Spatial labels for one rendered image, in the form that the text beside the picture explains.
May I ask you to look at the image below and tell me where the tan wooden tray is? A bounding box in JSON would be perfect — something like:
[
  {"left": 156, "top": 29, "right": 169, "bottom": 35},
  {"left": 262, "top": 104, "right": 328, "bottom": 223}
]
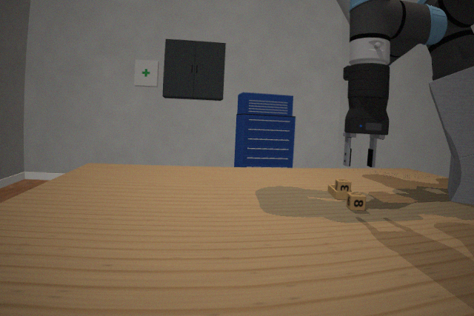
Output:
[{"left": 327, "top": 184, "right": 348, "bottom": 199}]

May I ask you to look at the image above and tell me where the beige cube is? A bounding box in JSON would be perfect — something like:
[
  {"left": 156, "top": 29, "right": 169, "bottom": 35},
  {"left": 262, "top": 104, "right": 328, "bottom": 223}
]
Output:
[
  {"left": 335, "top": 179, "right": 351, "bottom": 192},
  {"left": 346, "top": 192, "right": 366, "bottom": 211}
]

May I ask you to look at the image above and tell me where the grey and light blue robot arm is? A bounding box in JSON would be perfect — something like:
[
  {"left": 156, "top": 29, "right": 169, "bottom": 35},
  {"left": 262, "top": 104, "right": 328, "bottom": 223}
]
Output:
[{"left": 336, "top": 0, "right": 474, "bottom": 80}]

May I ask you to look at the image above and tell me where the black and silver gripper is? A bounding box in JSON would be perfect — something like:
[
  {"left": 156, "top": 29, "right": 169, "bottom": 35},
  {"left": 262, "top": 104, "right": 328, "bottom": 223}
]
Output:
[{"left": 343, "top": 38, "right": 390, "bottom": 167}]

